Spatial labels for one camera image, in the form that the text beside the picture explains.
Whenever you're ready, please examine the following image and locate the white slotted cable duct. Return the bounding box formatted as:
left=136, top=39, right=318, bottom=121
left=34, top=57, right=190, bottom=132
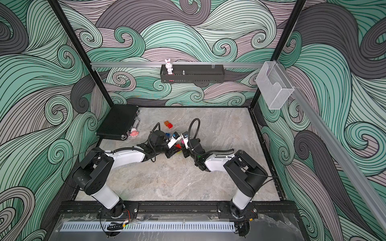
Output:
left=59, top=222, right=236, bottom=233

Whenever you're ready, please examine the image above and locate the white pink bunny figurine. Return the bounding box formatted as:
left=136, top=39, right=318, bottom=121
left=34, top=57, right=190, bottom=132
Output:
left=165, top=59, right=173, bottom=75

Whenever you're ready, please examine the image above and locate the black case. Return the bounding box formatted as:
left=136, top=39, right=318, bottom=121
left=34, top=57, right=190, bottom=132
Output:
left=96, top=104, right=139, bottom=141

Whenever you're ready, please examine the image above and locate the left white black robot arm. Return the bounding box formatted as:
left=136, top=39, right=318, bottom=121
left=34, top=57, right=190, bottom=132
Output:
left=72, top=124, right=182, bottom=219

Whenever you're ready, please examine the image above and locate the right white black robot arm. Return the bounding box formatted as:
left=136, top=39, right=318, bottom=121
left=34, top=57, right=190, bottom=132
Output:
left=183, top=118, right=268, bottom=219

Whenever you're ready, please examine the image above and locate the clear acrylic wall holder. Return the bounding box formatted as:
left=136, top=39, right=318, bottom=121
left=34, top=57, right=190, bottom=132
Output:
left=256, top=61, right=294, bottom=110

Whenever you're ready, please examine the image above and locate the pink small toy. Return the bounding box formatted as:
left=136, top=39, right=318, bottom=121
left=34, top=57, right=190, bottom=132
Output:
left=129, top=128, right=139, bottom=137

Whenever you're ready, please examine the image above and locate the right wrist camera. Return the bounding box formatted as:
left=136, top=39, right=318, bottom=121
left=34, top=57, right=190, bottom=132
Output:
left=182, top=132, right=189, bottom=149

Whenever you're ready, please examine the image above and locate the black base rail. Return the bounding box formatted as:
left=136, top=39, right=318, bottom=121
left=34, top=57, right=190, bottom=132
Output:
left=58, top=201, right=298, bottom=220

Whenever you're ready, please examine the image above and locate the black wall shelf tray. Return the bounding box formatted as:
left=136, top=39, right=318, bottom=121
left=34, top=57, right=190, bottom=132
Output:
left=160, top=64, right=225, bottom=84

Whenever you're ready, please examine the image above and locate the horizontal aluminium rail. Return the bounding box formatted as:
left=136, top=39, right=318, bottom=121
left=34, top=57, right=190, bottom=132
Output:
left=90, top=61, right=264, bottom=69

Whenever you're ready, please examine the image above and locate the right wall aluminium rail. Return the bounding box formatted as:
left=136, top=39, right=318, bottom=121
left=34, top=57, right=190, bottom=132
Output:
left=275, top=61, right=386, bottom=231

